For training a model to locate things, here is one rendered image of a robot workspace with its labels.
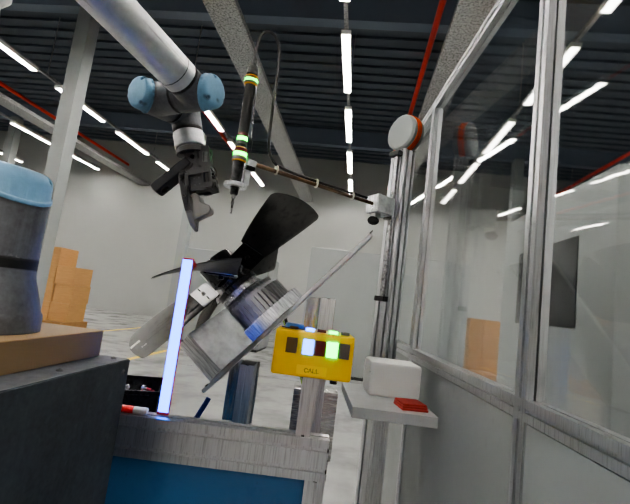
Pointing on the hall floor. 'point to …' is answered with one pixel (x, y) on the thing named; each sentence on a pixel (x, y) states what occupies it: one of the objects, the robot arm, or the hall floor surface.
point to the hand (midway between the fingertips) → (192, 227)
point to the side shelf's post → (377, 462)
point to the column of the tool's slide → (385, 312)
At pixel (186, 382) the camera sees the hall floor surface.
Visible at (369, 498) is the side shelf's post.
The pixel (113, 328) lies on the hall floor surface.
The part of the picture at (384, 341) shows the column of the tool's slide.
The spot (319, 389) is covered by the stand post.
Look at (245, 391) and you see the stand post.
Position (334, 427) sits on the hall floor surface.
